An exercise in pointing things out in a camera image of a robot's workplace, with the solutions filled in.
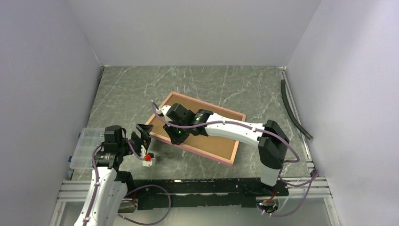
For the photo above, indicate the clear plastic screw box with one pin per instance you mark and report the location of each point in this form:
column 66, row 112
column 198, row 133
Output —
column 88, row 140

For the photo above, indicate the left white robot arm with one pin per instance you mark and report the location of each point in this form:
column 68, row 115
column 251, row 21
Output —
column 109, row 185

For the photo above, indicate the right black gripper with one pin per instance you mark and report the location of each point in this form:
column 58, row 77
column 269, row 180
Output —
column 174, row 138

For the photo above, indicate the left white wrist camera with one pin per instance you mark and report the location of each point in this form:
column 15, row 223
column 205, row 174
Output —
column 148, row 158

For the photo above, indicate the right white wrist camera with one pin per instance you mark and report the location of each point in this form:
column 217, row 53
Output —
column 162, row 111

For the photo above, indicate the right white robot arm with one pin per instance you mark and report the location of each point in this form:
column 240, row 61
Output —
column 271, row 142

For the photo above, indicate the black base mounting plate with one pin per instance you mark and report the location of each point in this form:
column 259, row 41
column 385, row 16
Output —
column 162, row 193

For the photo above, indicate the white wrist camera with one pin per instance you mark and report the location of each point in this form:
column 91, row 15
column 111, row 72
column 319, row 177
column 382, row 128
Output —
column 148, row 158
column 162, row 111

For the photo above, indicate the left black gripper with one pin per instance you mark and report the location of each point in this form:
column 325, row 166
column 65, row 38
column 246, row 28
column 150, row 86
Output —
column 145, row 129

